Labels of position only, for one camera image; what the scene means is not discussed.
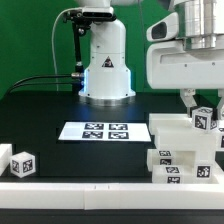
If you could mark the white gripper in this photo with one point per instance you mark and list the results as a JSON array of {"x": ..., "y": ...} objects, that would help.
[{"x": 169, "y": 66}]

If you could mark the small white tagged cube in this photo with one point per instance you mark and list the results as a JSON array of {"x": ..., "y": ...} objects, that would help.
[{"x": 202, "y": 118}]

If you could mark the long white chair back post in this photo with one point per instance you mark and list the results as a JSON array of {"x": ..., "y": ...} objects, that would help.
[{"x": 175, "y": 132}]

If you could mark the white chair seat piece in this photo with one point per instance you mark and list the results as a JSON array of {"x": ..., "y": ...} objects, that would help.
[{"x": 169, "y": 157}]

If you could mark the white sheet with tags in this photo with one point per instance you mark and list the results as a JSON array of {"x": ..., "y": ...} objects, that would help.
[{"x": 98, "y": 131}]

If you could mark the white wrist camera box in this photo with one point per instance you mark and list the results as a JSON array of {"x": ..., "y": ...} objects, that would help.
[{"x": 166, "y": 29}]

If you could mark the white U-shaped boundary frame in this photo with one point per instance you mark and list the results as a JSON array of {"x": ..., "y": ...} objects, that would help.
[{"x": 108, "y": 196}]

